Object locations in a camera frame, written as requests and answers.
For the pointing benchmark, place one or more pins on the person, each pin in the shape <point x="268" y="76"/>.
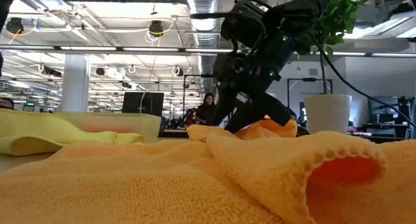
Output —
<point x="6" y="104"/>
<point x="205" y="110"/>

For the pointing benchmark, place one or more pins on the green leafy potted tree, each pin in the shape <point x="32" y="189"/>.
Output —
<point x="338" y="16"/>

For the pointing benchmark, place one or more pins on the pink microfiber towel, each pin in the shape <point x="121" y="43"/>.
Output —
<point x="104" y="127"/>

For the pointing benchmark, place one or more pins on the silver ventilation duct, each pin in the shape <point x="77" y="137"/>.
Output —
<point x="204" y="32"/>

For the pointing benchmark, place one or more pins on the dark desk monitor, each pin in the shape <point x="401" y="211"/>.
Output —
<point x="382" y="105"/>

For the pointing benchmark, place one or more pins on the yellow microfiber towel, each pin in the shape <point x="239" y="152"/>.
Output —
<point x="39" y="130"/>

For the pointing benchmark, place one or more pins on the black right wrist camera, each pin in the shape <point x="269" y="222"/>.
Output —
<point x="243" y="22"/>

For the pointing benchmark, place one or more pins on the black computer monitor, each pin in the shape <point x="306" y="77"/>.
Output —
<point x="143" y="104"/>

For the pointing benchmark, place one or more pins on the black ceiling-mounted device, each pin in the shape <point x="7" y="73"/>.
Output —
<point x="14" y="25"/>
<point x="156" y="27"/>

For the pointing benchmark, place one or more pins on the white building pillar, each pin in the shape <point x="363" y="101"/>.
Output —
<point x="75" y="84"/>

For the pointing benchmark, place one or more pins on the white plant pot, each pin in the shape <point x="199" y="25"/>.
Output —
<point x="328" y="115"/>

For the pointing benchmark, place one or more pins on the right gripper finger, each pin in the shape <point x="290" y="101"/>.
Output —
<point x="222" y="107"/>
<point x="256" y="112"/>

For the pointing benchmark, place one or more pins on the large orange microfiber towel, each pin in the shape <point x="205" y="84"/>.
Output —
<point x="130" y="185"/>

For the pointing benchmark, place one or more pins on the long ceiling light bar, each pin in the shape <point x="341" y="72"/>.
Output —
<point x="97" y="49"/>

